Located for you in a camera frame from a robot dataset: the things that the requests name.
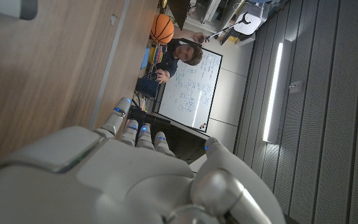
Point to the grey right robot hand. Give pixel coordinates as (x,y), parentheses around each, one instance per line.
(110,180)

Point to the reacher grabber stick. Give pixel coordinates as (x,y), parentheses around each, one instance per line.
(225,30)

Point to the large written-on whiteboard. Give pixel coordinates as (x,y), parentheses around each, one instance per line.
(191,93)

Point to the black desk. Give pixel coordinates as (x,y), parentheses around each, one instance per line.
(182,143)

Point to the dark blue bag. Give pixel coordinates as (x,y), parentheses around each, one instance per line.
(147,86)

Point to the blue sheet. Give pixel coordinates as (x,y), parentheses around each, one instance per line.
(145,58)

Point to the colourful striped stack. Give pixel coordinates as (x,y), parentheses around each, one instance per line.
(156,56)

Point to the person in dark shirt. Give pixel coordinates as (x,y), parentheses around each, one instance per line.
(171,57)

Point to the orange basketball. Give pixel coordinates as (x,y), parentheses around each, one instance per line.
(162,28)

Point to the pale sticker on table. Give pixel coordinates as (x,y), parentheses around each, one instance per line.
(113,19)

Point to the dark triangular panel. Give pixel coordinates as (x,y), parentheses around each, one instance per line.
(179,7)

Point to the long ceiling light strip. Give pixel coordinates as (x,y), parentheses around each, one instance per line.
(273,90)

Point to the yellow box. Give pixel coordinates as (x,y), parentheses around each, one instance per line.
(233,39)

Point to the white shelf cabinet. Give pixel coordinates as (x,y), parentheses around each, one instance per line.
(211,14)

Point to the grey ceiling sensor box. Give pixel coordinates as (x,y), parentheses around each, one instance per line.
(296,87)

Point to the white perforated box device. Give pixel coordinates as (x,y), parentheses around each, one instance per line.
(247,23)

